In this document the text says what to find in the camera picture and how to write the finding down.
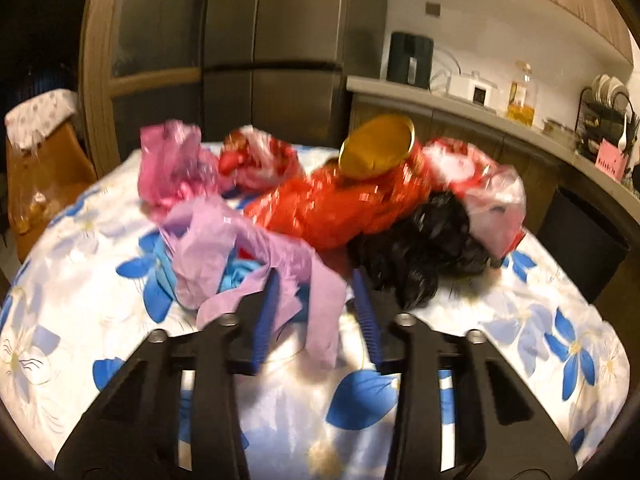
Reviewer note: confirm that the black trash bin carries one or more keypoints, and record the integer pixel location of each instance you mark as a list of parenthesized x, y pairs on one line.
[(580, 245)]

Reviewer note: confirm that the black plastic bag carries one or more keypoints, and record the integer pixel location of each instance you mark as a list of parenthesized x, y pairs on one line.
[(425, 245)]

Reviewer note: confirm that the wooden glass door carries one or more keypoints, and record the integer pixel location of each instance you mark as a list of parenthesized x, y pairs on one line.
[(150, 25)]

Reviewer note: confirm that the lilac plastic bag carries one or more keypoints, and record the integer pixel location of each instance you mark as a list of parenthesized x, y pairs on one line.
[(210, 245)]

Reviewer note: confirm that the kitchen counter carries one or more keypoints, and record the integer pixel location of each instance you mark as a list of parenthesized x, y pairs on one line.
[(450, 115)]

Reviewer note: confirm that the red paper cup gold inside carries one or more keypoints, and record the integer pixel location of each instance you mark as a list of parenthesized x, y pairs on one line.
[(372, 147)]

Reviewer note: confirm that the red and white crumpled wrapper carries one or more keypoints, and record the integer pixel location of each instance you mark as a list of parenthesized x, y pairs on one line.
[(255, 160)]

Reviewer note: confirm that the white patterned cloth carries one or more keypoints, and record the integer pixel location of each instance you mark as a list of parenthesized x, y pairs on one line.
[(40, 115)]

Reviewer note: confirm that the dark air fryer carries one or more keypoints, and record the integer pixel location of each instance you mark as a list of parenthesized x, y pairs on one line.
[(407, 60)]

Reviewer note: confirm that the cooking oil bottle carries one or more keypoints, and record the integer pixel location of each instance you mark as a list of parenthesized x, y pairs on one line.
[(521, 100)]

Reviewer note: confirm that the blue disposable glove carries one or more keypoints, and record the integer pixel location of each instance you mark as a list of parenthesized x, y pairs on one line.
[(237, 276)]

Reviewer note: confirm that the blue floral tablecloth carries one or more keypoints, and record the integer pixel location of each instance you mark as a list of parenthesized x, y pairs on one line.
[(100, 260)]

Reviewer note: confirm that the white ladle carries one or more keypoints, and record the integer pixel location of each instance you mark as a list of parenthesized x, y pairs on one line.
[(623, 140)]

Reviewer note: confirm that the black dish rack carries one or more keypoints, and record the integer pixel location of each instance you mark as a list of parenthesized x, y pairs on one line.
[(602, 110)]

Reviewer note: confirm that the brown wooden chair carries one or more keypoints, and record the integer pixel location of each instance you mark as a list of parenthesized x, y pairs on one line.
[(55, 180)]

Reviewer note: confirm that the pink box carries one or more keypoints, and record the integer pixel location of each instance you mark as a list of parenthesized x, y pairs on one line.
[(611, 160)]

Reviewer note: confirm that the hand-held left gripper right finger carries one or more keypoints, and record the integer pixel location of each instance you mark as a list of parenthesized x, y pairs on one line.
[(367, 320)]

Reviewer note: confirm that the pink plastic bag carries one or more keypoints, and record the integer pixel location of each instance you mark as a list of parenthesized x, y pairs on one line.
[(170, 170)]

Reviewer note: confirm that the white rice cooker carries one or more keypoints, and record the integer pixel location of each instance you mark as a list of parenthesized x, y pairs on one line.
[(470, 89)]

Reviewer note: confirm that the wall outlet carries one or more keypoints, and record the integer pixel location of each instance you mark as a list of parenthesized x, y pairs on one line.
[(433, 9)]

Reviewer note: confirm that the clear red printed plastic bag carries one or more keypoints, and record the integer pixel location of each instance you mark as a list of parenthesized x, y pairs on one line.
[(490, 210)]

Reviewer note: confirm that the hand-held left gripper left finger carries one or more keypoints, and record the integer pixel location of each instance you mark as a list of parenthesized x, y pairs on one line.
[(265, 320)]

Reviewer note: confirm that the steel refrigerator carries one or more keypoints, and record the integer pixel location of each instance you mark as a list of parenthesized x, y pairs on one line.
[(280, 35)]

